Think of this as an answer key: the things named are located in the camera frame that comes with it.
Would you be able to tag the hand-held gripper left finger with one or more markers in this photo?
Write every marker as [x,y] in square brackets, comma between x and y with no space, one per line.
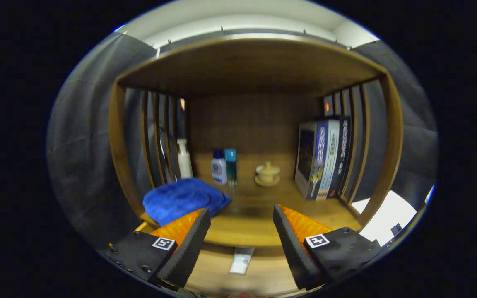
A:
[191,252]

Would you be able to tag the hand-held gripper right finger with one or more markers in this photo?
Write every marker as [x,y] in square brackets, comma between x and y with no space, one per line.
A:
[294,248]

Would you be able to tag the wooden drawer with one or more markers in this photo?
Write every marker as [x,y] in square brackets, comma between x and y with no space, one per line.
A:
[267,273]

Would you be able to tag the white cream tube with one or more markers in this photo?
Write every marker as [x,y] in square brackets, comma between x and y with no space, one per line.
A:
[242,260]

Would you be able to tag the wooden countertop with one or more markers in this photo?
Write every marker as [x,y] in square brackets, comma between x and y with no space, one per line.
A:
[259,207]

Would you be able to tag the wooden cabinet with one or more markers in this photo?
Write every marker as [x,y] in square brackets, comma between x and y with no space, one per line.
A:
[242,66]

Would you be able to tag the blue towel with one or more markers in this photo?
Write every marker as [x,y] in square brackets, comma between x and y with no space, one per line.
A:
[176,198]

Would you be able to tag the beige saucer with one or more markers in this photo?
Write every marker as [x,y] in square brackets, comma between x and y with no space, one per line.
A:
[268,183]

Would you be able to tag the beige lidded tea cup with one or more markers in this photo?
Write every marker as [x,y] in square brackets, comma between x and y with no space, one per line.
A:
[268,171]

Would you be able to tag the white bottle blue cap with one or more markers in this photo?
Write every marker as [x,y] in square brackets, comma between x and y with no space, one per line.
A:
[218,169]

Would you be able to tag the white pump bottle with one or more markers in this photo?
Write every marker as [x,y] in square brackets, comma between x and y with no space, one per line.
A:
[184,163]

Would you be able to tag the grey book blue spine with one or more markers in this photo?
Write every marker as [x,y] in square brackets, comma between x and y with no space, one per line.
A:
[307,157]

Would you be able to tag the teal clear bottle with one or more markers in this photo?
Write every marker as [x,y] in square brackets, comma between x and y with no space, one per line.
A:
[230,167]

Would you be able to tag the white side furniture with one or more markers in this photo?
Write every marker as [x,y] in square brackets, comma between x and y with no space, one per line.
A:
[387,215]

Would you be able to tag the pale blue thin book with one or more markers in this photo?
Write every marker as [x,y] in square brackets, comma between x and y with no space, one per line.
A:
[331,153]

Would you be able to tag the black book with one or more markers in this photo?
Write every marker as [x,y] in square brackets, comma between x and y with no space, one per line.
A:
[343,149]

